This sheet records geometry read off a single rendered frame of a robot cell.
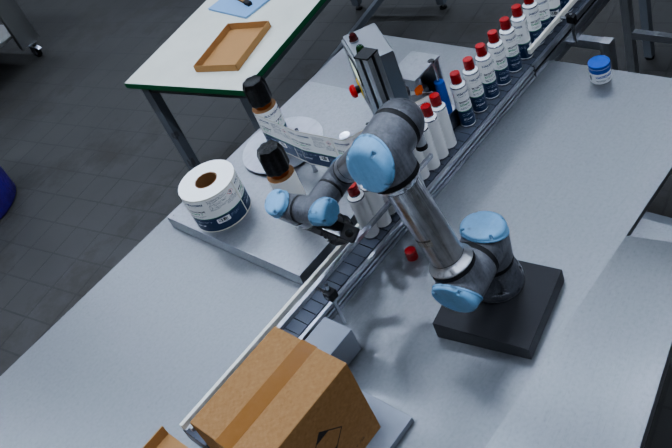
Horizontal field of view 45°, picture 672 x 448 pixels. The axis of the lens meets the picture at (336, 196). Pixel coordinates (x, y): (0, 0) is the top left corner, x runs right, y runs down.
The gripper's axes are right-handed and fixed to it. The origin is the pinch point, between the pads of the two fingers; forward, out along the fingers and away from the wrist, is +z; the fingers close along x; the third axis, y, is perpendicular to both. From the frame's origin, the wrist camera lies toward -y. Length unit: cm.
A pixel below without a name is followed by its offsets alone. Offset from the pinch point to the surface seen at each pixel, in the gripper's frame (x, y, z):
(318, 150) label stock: -22.3, 31.8, 6.0
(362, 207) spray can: -8.5, -1.6, -3.8
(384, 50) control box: -45, -15, -36
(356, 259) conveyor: 6.0, -1.4, 2.8
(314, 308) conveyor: 23.3, -1.4, -7.2
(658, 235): -42, -45, 107
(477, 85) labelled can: -60, -2, 28
